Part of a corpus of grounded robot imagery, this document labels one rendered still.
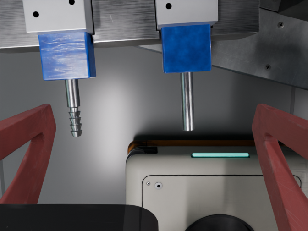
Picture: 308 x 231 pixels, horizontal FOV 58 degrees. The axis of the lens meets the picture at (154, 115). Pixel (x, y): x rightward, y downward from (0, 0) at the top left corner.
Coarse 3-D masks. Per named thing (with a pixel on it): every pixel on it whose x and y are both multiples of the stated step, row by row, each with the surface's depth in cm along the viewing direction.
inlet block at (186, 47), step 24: (168, 0) 22; (192, 0) 22; (216, 0) 22; (168, 24) 23; (192, 24) 24; (168, 48) 24; (192, 48) 24; (168, 72) 25; (192, 96) 26; (192, 120) 26
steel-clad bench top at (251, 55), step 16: (272, 0) 30; (272, 16) 30; (288, 16) 30; (272, 32) 31; (288, 32) 31; (304, 32) 31; (160, 48) 31; (224, 48) 31; (240, 48) 31; (256, 48) 31; (272, 48) 31; (288, 48) 31; (304, 48) 31; (224, 64) 31; (240, 64) 31; (256, 64) 31; (272, 64) 31; (288, 64) 31; (304, 64) 31; (288, 80) 32; (304, 80) 32
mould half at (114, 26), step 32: (0, 0) 25; (96, 0) 25; (128, 0) 25; (224, 0) 25; (256, 0) 25; (0, 32) 25; (96, 32) 25; (128, 32) 25; (224, 32) 25; (256, 32) 25
